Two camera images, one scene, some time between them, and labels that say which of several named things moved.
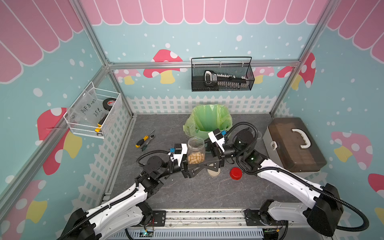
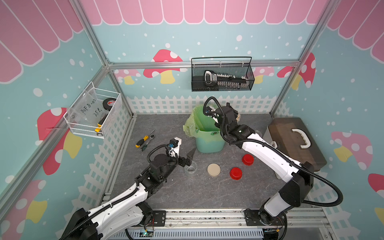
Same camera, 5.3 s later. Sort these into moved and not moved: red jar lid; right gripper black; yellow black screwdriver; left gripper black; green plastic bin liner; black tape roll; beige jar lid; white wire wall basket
Moved: left gripper black; right gripper black
Not moved: black tape roll; red jar lid; white wire wall basket; beige jar lid; yellow black screwdriver; green plastic bin liner
